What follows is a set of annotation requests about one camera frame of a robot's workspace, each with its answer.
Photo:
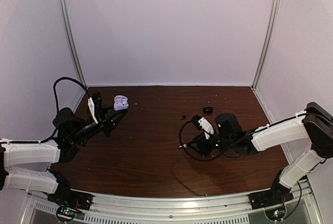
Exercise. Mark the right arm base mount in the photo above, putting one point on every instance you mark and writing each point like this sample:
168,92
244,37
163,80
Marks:
276,195

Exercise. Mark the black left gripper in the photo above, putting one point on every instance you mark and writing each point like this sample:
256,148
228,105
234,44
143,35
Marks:
106,121

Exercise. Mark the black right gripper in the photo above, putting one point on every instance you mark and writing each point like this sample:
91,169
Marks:
203,147

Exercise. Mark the lilac earbud charging case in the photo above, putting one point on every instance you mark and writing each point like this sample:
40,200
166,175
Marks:
120,103

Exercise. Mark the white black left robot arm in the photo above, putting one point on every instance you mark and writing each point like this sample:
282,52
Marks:
72,133

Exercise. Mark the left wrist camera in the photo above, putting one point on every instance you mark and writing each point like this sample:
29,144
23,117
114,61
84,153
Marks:
93,103

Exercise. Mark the aluminium front rail frame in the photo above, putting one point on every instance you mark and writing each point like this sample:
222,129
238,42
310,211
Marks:
229,208

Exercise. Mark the right controller circuit board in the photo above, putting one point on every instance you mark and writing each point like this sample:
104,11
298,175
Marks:
275,214

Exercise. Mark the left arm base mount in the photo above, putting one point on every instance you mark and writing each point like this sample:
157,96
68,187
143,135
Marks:
65,196

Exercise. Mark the left aluminium corner post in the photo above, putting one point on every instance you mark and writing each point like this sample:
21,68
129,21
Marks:
70,41

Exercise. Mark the black earbud charging case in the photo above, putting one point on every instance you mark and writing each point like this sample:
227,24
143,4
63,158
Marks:
207,109

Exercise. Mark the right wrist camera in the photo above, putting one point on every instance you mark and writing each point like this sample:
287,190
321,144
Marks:
201,123

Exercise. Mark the controller circuit board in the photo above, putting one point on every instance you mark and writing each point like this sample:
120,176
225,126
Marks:
275,214
66,214

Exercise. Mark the aluminium corner post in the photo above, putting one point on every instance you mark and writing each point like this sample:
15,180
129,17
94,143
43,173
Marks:
275,5
70,41

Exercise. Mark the right aluminium corner post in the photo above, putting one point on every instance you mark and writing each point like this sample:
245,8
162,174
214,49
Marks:
275,5

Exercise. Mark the left controller circuit board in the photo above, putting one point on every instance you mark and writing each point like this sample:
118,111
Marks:
66,214

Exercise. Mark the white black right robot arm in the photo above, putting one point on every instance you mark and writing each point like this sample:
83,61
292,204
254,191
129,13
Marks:
314,123

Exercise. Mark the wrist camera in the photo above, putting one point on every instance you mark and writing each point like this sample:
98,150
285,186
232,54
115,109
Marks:
201,123
93,103

